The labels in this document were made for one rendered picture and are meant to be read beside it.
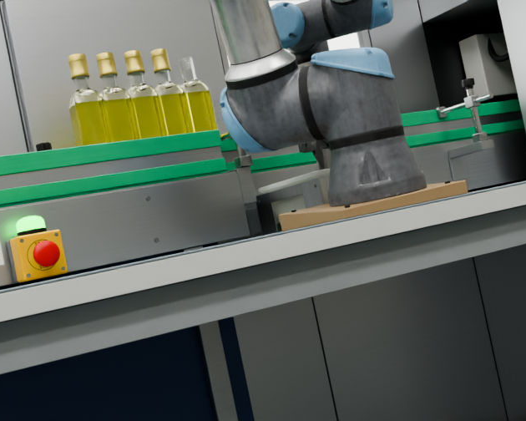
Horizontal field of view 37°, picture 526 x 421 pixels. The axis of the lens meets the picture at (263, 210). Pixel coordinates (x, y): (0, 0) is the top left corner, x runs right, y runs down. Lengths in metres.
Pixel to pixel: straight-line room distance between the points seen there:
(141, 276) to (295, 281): 0.23
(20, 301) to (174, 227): 0.52
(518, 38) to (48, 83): 1.13
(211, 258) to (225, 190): 0.48
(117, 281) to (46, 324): 0.10
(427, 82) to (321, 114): 1.10
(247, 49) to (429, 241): 0.40
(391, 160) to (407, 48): 1.10
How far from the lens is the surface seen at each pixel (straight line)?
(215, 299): 1.05
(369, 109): 1.18
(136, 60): 1.62
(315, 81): 1.20
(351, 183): 1.17
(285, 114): 1.20
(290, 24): 1.39
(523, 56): 2.08
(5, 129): 1.68
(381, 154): 1.17
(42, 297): 0.96
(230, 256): 1.01
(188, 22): 1.86
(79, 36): 1.75
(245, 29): 1.21
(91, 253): 1.36
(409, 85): 2.22
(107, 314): 1.02
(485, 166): 2.04
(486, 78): 2.33
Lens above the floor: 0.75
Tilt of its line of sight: 2 degrees up
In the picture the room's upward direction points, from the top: 12 degrees counter-clockwise
